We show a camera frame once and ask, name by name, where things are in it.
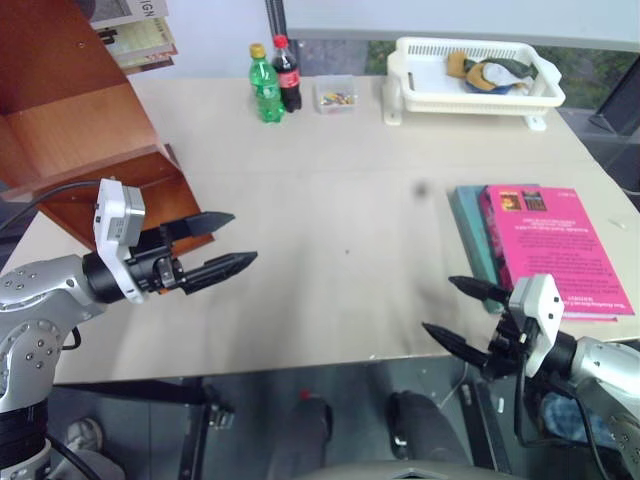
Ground mustard yellow cloth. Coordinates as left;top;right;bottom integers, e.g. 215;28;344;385
445;50;489;94

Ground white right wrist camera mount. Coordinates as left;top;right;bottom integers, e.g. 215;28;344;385
508;273;565;379

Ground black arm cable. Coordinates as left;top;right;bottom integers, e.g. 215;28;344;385
0;181;101;351
513;344;609;451

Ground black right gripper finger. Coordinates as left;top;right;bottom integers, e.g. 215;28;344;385
421;322;491;371
448;275;514;304

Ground grey robot torso edge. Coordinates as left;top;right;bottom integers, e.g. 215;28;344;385
298;462;507;480

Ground green plastic soda bottle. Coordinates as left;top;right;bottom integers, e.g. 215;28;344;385
248;43;286;125

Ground brown wooden bookshelf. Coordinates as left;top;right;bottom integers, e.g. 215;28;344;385
0;0;217;252

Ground grey white shoe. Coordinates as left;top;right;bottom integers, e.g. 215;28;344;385
63;418;105;454

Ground blue checked cloth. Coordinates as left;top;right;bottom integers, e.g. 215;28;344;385
541;391;585;437

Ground black table frame bar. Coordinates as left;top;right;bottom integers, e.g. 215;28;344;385
53;378;237;480

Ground clear box colourful pins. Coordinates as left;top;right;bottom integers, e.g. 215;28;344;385
312;74;358;117

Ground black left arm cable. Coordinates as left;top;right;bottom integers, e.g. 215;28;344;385
0;181;101;351

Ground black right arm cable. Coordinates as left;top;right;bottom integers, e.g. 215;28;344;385
513;344;609;451

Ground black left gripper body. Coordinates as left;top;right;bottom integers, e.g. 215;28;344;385
124;227;189;297

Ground dark grey box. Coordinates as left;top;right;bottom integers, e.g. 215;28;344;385
588;74;640;137

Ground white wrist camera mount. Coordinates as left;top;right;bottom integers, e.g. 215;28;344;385
508;273;565;379
93;178;151;305

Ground cola bottle red cap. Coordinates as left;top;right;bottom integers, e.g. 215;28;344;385
271;34;304;114

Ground white plastic basket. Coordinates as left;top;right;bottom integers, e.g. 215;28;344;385
381;35;568;133

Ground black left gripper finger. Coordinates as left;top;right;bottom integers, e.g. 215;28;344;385
180;250;259;297
160;211;237;249

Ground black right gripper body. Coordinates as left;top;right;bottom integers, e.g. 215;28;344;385
481;306;537;384

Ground pink book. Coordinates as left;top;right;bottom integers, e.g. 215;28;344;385
477;184;638;324

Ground teal book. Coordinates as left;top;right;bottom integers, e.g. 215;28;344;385
446;184;507;315

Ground green white cloth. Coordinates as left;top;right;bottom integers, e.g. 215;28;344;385
464;56;540;96

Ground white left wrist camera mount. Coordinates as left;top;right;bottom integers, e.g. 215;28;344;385
93;178;151;305

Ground black vertical post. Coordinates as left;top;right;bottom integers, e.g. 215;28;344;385
264;0;290;42

